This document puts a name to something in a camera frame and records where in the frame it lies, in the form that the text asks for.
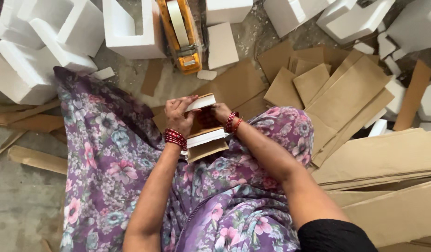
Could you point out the thick brown cardboard strip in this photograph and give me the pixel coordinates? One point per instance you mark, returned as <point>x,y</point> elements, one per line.
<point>37,159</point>

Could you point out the thick white foam block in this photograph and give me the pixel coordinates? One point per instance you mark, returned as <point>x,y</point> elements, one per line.
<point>227,10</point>

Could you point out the stack of large cardboard sheets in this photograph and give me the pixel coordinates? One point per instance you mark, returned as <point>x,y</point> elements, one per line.
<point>383,157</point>

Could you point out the brown cardboard box with foam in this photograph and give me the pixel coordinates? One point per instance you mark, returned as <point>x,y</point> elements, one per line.
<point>206,138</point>

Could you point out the red bangles on wrist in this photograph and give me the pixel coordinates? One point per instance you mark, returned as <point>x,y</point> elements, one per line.
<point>232,121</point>
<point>176,137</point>

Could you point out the orange tape dispenser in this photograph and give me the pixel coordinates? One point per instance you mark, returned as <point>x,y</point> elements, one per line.
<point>182,38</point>

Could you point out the long brown cardboard strip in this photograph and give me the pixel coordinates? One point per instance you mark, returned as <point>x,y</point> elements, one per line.
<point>413,94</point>

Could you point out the red bangles on right wrist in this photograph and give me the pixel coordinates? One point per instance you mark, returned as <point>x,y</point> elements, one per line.
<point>232,121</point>

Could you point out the short brown cardboard piece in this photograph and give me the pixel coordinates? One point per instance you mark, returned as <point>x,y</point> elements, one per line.
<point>151,77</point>

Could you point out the person's right hand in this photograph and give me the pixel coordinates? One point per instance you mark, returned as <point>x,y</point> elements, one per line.
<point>222,112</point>

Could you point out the small white foam bar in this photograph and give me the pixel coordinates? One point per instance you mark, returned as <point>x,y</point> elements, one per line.
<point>103,73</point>

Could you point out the flat white foam slab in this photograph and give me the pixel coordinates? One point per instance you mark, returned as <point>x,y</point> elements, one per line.
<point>222,45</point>

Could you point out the heap of white foam pieces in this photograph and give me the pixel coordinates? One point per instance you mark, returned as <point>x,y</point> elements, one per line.
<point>358,21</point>
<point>30,66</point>

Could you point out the U-shaped white foam block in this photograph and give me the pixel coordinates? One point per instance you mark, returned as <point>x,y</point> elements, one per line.
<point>131,43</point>

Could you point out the person's right fingers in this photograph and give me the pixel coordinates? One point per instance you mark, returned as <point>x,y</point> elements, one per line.
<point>216,106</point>

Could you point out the small white foam chip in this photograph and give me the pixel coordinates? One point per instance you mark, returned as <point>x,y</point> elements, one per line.
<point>206,75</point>

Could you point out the person's left hand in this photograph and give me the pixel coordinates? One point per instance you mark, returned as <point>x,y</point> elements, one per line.
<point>176,117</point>

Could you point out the red bangles on left wrist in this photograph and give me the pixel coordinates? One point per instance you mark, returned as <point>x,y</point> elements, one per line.
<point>176,137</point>

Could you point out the thin brown cardboard strip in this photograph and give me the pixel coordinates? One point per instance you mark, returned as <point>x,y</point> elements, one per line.
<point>7,143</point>

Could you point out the black sleeve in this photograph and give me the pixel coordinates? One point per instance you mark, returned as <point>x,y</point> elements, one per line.
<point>336,238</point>

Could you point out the pile of small cardboard sheets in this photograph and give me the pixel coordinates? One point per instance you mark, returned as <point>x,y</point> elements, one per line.
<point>344,94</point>

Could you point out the purple floral saree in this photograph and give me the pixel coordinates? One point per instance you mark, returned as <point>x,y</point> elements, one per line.
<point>107,157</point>

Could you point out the wide brown cardboard sheet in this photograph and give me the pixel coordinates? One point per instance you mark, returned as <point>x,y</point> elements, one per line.
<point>236,84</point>

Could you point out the folded cardboard scraps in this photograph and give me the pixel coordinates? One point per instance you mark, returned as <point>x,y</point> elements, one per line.
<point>30,120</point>

